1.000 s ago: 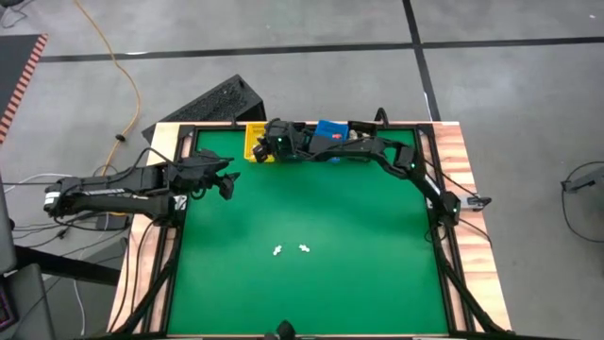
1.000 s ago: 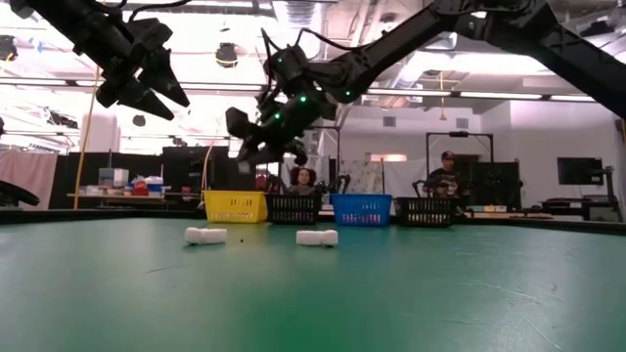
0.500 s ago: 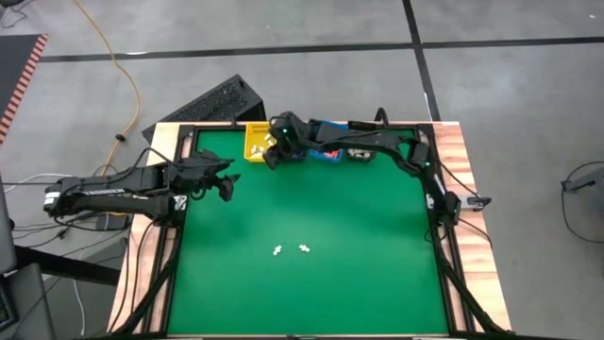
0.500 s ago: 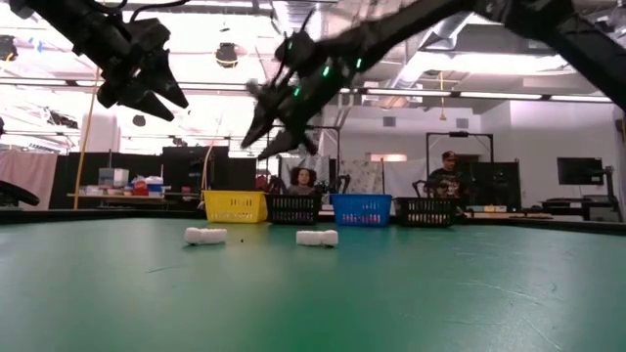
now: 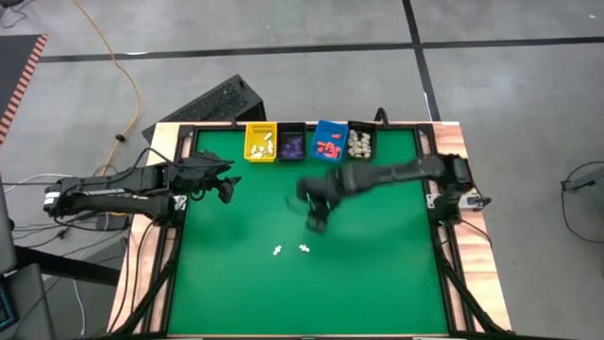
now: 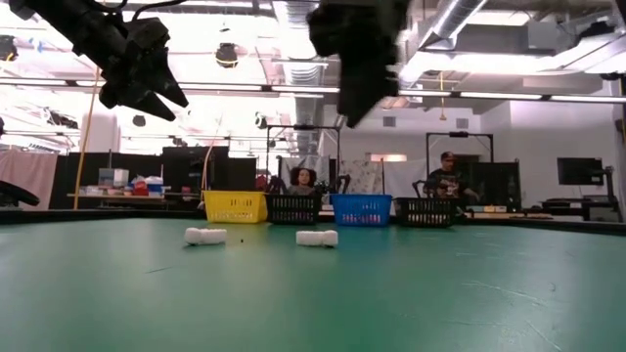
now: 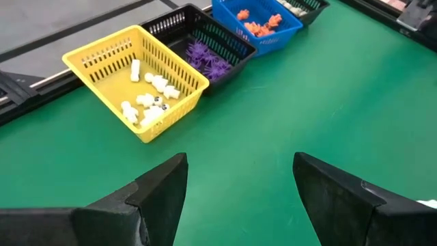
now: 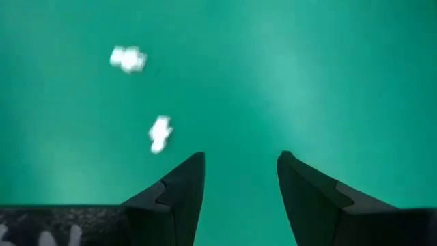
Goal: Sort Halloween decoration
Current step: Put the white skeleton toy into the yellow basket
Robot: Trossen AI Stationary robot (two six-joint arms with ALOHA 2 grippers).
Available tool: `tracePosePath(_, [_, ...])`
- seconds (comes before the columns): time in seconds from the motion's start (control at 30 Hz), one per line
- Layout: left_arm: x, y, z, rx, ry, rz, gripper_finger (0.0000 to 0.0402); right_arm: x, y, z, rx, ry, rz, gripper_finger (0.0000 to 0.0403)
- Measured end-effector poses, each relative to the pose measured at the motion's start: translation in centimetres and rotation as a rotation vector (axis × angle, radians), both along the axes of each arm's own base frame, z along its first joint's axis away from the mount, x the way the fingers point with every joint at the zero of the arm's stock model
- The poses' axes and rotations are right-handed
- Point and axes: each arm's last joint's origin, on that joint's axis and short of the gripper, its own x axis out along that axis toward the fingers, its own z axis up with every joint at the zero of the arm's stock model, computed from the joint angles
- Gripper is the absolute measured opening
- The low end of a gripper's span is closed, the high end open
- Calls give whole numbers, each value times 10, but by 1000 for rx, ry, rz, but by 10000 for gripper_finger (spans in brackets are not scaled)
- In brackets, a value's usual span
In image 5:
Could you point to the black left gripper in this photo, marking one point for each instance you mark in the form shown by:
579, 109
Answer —
196, 172

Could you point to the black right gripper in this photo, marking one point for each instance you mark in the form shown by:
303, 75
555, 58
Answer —
318, 189

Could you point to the yellow plastic basket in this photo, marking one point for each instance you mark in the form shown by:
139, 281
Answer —
250, 137

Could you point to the black plastic basket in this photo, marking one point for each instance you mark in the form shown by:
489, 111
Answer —
374, 141
292, 127

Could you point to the blue plastic basket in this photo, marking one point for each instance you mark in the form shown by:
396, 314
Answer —
325, 128

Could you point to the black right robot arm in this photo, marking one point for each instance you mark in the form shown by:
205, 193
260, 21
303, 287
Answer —
401, 172

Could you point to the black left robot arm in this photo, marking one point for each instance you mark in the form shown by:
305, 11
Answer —
118, 189

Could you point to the black clamp on table edge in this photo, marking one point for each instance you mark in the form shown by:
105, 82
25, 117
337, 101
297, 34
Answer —
234, 123

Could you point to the green table mat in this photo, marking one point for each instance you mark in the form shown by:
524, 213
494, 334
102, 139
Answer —
377, 283

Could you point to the wooden table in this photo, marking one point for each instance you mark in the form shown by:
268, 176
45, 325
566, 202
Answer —
486, 264

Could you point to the black floor beam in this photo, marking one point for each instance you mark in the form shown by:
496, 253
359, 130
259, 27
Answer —
66, 266

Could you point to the grey cabinet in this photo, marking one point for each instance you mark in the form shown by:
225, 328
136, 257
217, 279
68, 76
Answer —
5, 226

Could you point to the black orange-striped floor mat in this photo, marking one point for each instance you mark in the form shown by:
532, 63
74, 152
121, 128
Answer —
11, 66

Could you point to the grey stand foot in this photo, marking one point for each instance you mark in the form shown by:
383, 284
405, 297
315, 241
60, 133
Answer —
590, 179

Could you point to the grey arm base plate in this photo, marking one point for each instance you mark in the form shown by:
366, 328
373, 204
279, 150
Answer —
476, 202

